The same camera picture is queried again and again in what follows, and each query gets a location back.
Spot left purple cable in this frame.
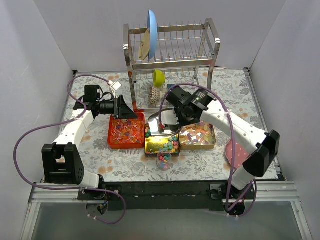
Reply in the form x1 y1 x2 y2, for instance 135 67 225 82
13 74 127 225

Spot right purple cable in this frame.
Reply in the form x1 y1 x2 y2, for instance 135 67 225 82
158 83 257 217

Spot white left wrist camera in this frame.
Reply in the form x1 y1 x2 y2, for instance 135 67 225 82
109 81 122 91

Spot star candy tin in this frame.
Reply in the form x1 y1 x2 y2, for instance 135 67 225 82
144 124 180 158

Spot aluminium frame rail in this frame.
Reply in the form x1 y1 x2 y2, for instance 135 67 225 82
21 181 313 240

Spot clear glass jar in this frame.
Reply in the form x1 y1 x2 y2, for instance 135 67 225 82
156 151 172 171

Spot light blue plate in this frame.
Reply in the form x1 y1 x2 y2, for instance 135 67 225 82
147 9 158 60

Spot orange lollipop candy tin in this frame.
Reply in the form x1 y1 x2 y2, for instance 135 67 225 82
107 112 145 150

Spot teal white mug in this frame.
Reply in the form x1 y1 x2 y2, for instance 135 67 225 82
167 84 175 90

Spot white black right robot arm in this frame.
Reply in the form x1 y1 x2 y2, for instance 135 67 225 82
164 84 280 199

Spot gold tin of candies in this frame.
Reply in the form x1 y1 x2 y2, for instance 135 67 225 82
178 121 217 151

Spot steel two-tier dish rack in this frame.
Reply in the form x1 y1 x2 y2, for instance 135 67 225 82
123 18 221 112

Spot pink polka dot plate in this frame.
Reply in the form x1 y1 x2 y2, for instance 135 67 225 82
225 140 251 169

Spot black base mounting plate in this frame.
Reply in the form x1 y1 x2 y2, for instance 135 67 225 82
77 180 257 211

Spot metal scoop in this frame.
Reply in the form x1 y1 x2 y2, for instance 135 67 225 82
148 108 182 137

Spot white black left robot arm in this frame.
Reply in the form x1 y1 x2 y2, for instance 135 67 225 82
41 85 138 200

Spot patterned ceramic bowl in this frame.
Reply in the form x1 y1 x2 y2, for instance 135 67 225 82
148 85 162 107

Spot purple cable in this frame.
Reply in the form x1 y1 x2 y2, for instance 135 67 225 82
158 83 257 217
13 74 127 225

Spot yellow-green bowl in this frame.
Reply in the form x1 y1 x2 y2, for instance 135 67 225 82
153 69 166 88

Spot beige plate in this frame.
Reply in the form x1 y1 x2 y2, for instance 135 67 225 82
138 28 151 61

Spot clear jar lid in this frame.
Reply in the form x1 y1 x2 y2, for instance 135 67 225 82
131 162 146 176

